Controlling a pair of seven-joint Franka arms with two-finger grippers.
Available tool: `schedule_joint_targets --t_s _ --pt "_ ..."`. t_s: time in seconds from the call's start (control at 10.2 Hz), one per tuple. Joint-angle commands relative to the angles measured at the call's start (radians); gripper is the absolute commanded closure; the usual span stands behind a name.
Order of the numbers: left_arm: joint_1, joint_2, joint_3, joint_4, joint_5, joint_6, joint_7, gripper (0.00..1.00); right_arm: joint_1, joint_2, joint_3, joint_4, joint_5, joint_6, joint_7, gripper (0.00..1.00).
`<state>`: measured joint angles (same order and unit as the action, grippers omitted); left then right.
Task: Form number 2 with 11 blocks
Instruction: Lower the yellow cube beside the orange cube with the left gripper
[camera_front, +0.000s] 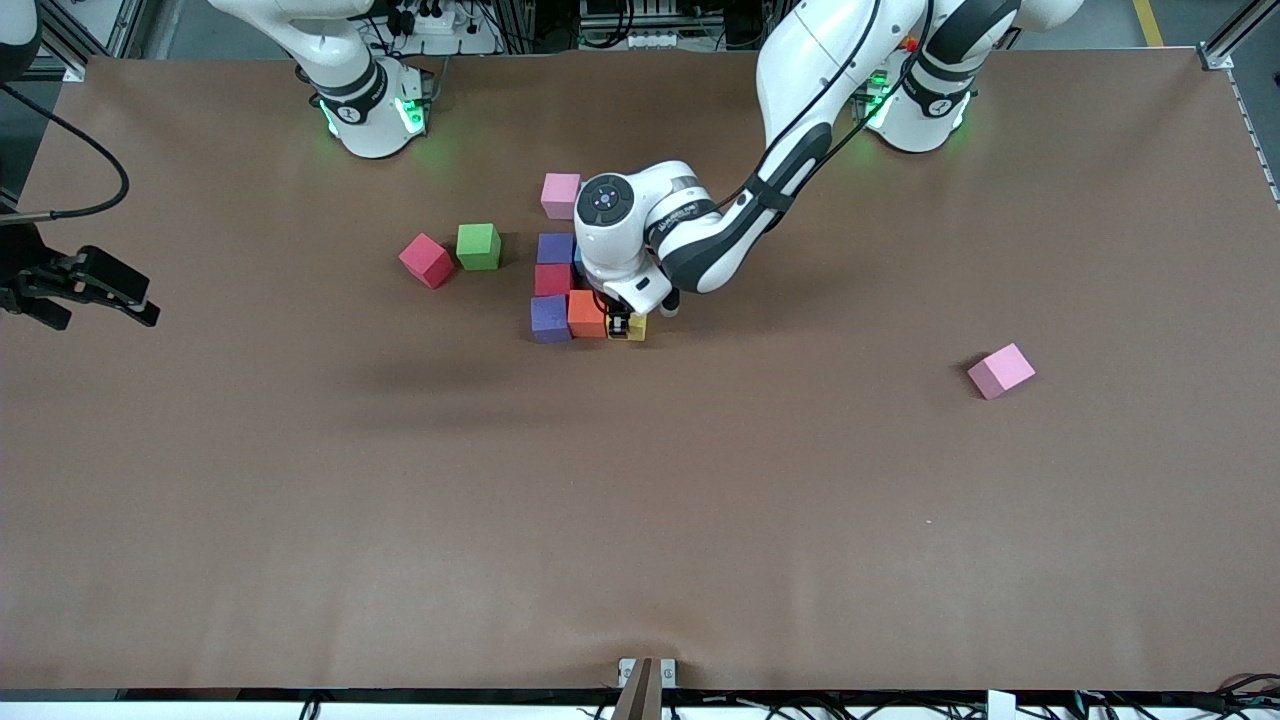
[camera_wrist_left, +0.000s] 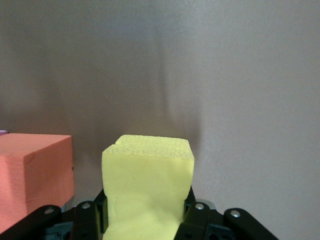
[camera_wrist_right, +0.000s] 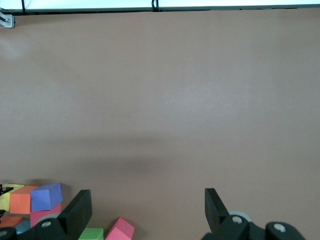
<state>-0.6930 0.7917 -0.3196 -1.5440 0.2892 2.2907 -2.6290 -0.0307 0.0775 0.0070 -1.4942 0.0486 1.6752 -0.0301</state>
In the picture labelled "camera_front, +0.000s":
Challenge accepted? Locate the orange foam cube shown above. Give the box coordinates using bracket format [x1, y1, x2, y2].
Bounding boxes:
[567, 289, 609, 340]

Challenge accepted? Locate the pink foam cube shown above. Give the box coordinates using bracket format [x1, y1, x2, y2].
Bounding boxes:
[966, 343, 1037, 401]
[541, 172, 583, 221]

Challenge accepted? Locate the green foam cube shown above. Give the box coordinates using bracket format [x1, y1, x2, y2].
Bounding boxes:
[456, 223, 502, 272]

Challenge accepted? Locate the brown table cover sheet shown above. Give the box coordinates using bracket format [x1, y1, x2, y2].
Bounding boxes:
[0, 50, 1280, 693]

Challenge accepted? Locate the white electrical box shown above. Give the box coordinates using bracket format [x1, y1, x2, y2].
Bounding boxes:
[578, 0, 691, 51]

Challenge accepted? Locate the white power strip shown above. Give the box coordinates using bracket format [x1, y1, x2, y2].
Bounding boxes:
[372, 0, 501, 56]

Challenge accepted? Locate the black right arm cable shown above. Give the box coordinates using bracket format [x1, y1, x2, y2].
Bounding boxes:
[0, 84, 132, 223]

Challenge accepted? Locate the aluminium frame profile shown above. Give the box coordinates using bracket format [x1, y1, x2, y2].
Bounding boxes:
[35, 0, 146, 83]
[1200, 0, 1280, 71]

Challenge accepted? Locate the silver bracket with brown post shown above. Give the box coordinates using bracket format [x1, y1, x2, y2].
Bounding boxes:
[612, 657, 679, 720]

